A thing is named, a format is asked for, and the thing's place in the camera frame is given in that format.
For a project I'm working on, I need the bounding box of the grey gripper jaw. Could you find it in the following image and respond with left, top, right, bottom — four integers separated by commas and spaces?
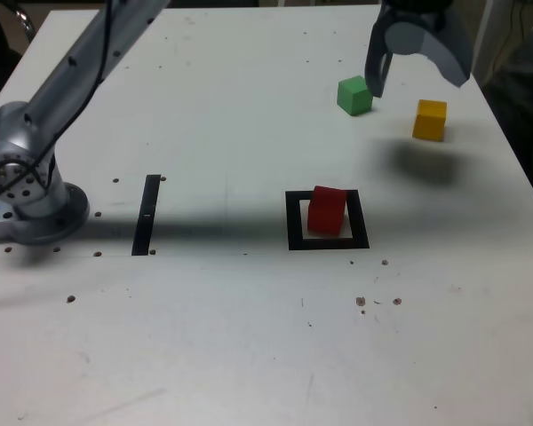
365, 11, 402, 99
386, 9, 473, 90

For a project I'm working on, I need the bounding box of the yellow cube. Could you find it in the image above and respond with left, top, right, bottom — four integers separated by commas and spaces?
411, 99, 449, 143

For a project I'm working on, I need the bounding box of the black tape square outline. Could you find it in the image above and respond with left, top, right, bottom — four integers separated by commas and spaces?
284, 189, 370, 252

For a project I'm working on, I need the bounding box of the black tape strip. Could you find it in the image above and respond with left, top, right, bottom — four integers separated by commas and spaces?
131, 174, 162, 257

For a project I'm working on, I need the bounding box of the chrome chair tube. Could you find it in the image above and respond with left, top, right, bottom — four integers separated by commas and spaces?
12, 7, 37, 35

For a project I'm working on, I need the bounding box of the red cube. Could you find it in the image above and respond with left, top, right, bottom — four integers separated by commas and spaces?
306, 185, 349, 235

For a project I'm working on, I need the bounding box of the green cube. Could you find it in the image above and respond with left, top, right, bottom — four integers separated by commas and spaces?
336, 75, 374, 117

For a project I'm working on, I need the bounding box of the black cable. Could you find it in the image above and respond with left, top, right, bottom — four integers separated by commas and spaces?
0, 0, 115, 208

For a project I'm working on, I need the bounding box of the white post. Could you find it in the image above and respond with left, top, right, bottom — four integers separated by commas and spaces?
469, 0, 494, 79

